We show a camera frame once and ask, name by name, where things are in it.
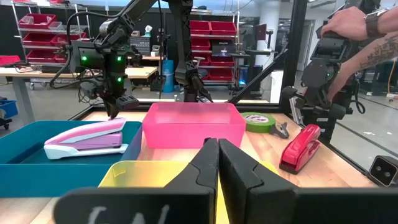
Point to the blue crate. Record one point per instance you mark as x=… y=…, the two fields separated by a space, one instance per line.
x=7 y=109

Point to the wooden workbench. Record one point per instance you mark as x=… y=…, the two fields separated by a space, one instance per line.
x=140 y=72

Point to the black table-level camera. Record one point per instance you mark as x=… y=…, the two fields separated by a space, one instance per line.
x=384 y=171

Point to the person's tattooed forearm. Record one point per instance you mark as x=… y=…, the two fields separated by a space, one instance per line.
x=367 y=56

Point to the blue barrel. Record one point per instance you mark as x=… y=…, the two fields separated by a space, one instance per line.
x=168 y=76

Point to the yellow translucent plastic bin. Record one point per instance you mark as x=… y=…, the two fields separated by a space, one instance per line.
x=140 y=174

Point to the silver staple remover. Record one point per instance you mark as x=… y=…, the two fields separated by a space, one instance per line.
x=280 y=130

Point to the blue plastic bin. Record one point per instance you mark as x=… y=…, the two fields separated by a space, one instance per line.
x=18 y=174

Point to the pink stapler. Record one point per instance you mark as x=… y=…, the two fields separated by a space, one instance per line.
x=84 y=140

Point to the metal shelf rack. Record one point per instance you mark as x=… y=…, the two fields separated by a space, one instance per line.
x=53 y=30
x=214 y=36

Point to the green tape roll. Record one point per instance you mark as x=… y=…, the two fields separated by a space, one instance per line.
x=258 y=126

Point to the red storage bin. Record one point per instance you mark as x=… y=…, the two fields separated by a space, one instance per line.
x=37 y=21
x=200 y=28
x=43 y=56
x=200 y=44
x=224 y=28
x=38 y=40
x=220 y=74

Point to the red tray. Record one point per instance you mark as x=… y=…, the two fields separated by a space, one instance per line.
x=9 y=60

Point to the grey desk leg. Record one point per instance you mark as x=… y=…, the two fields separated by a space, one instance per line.
x=23 y=99

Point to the white cabinet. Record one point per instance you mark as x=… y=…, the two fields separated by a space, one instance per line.
x=276 y=87

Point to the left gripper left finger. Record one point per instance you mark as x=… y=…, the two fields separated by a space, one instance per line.
x=199 y=174

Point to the pink translucent plastic bin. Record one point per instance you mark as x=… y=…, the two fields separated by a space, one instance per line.
x=192 y=127

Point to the grey small parts cabinet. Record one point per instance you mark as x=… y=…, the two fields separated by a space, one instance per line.
x=140 y=45

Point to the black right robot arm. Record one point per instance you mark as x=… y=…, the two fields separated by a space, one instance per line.
x=130 y=14

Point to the person's forearm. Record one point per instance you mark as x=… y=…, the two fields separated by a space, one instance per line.
x=390 y=20

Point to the dark wristwatch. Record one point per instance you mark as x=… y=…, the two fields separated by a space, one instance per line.
x=373 y=23

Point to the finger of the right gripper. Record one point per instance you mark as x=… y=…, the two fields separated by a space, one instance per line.
x=112 y=111

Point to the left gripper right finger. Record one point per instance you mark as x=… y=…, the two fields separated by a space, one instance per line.
x=242 y=180

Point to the person's hand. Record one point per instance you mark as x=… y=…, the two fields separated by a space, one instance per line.
x=345 y=23

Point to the red stapler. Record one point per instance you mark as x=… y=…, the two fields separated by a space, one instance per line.
x=300 y=149

